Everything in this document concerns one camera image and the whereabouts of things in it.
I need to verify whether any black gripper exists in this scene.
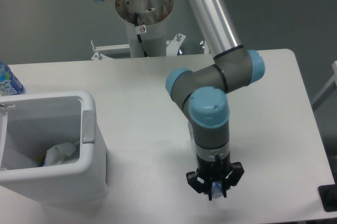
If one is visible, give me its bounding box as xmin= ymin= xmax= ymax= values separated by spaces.
xmin=186 ymin=154 xmax=244 ymax=200

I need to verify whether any clear plastic bottle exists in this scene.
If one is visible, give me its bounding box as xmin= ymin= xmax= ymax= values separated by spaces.
xmin=187 ymin=121 xmax=223 ymax=199

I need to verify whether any white plastic wrapper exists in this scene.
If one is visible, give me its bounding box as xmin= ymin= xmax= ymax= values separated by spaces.
xmin=43 ymin=141 xmax=80 ymax=166

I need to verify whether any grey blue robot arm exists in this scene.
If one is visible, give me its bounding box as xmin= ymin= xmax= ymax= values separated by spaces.
xmin=97 ymin=0 xmax=265 ymax=199

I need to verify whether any white trash can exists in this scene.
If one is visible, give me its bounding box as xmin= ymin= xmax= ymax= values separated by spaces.
xmin=1 ymin=91 xmax=108 ymax=204

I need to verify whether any black clamp at table corner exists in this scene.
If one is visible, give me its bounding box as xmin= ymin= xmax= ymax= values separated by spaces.
xmin=318 ymin=184 xmax=336 ymax=212

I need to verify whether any yellow snack packet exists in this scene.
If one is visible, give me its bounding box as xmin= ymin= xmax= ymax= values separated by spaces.
xmin=38 ymin=155 xmax=46 ymax=167

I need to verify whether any blue labelled water bottle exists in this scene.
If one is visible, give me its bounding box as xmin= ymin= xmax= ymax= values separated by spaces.
xmin=1 ymin=62 xmax=25 ymax=96

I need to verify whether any white middle mounting bracket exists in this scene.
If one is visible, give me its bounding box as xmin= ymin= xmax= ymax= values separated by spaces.
xmin=166 ymin=33 xmax=186 ymax=56

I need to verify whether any white frame at right edge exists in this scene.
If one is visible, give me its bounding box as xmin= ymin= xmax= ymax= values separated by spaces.
xmin=311 ymin=60 xmax=336 ymax=111

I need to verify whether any white left mounting bracket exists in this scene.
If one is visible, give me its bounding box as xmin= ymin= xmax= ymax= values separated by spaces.
xmin=91 ymin=40 xmax=131 ymax=60

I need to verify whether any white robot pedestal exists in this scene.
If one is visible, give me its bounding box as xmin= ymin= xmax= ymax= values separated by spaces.
xmin=115 ymin=0 xmax=174 ymax=58

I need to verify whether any black cable on pedestal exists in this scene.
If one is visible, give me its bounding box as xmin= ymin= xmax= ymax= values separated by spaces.
xmin=133 ymin=12 xmax=148 ymax=57

